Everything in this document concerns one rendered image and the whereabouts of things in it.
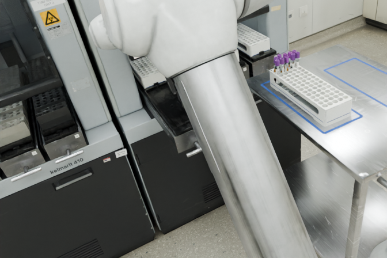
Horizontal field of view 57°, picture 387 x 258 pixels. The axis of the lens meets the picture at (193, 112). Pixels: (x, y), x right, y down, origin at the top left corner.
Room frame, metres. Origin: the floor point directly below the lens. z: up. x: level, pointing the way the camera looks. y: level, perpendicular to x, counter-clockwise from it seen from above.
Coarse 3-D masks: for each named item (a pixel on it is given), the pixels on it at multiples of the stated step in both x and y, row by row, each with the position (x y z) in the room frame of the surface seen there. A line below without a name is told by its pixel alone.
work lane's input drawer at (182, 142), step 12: (156, 84) 1.27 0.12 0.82; (144, 96) 1.22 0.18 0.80; (156, 96) 1.20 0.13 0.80; (168, 96) 1.19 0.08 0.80; (156, 108) 1.11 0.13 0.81; (168, 108) 1.10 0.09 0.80; (180, 108) 1.09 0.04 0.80; (168, 120) 1.03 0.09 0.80; (180, 120) 1.01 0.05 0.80; (168, 132) 0.98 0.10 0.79; (180, 132) 0.93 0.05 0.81; (192, 132) 0.94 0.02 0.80; (180, 144) 0.93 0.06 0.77; (192, 144) 0.94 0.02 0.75
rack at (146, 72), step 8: (128, 56) 1.48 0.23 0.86; (136, 64) 1.39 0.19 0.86; (144, 64) 1.37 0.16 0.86; (152, 64) 1.36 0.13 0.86; (136, 72) 1.32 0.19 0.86; (144, 72) 1.31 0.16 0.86; (152, 72) 1.30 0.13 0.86; (144, 80) 1.26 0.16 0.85; (152, 80) 1.27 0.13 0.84; (160, 80) 1.28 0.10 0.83; (144, 88) 1.26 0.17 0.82
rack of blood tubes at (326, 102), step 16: (272, 80) 1.07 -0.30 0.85; (288, 80) 1.01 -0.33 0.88; (304, 80) 0.99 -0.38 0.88; (320, 80) 0.96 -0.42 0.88; (288, 96) 0.98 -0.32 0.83; (304, 96) 0.90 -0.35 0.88; (320, 96) 0.88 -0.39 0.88; (336, 96) 0.87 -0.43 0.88; (320, 112) 0.83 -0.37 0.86; (336, 112) 0.82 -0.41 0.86
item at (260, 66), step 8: (240, 56) 1.39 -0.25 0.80; (248, 56) 1.34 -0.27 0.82; (256, 56) 1.33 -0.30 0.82; (264, 56) 1.33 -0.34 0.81; (272, 56) 1.33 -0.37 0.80; (248, 64) 1.33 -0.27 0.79; (256, 64) 1.31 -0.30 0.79; (264, 64) 1.32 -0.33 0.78; (272, 64) 1.33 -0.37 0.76; (256, 72) 1.30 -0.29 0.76
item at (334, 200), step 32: (320, 64) 1.16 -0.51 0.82; (352, 64) 1.11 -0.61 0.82; (352, 96) 0.92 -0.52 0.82; (384, 96) 0.89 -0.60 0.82; (320, 128) 0.80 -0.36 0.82; (352, 128) 0.78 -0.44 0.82; (384, 128) 0.75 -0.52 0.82; (320, 160) 1.19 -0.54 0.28; (352, 160) 0.66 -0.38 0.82; (384, 160) 0.63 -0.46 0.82; (320, 192) 1.01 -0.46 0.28; (352, 192) 0.98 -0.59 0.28; (384, 192) 0.94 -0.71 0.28; (320, 224) 0.86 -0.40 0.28; (352, 224) 0.60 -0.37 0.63; (384, 224) 0.80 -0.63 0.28; (320, 256) 0.74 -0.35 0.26; (352, 256) 0.59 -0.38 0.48
